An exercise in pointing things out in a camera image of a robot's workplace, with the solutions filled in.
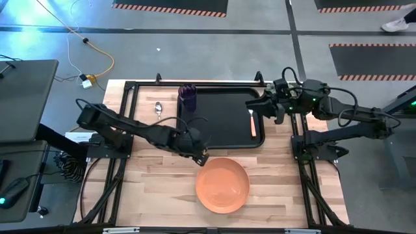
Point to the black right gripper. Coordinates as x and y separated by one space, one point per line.
282 104

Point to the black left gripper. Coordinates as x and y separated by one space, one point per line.
187 148

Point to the orange round plate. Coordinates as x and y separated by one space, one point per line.
222 185

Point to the purple faceted plastic cup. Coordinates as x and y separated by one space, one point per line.
187 97

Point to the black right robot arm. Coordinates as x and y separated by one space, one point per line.
341 130

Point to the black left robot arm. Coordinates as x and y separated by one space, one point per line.
107 118

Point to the black plastic tray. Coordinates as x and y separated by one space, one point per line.
224 126

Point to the black mat orange striped edge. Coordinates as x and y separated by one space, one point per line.
169 4
357 2
373 61

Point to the white label card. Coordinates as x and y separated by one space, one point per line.
76 137

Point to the white power adapter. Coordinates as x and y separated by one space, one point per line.
87 84

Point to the white shoe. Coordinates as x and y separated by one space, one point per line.
395 25

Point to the black caster wheel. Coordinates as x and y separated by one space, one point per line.
42 211

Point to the dark grey desk top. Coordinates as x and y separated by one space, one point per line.
29 162

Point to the dark grey desk shelf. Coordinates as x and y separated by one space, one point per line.
26 97

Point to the black computer mouse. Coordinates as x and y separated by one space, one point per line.
13 192

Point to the black desk clamp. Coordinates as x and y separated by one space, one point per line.
6 69

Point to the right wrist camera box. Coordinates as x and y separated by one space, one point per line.
281 87

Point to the black aluminium table frame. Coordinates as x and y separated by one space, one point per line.
156 84

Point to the silver metal bracket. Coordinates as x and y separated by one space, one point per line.
302 231
120 230

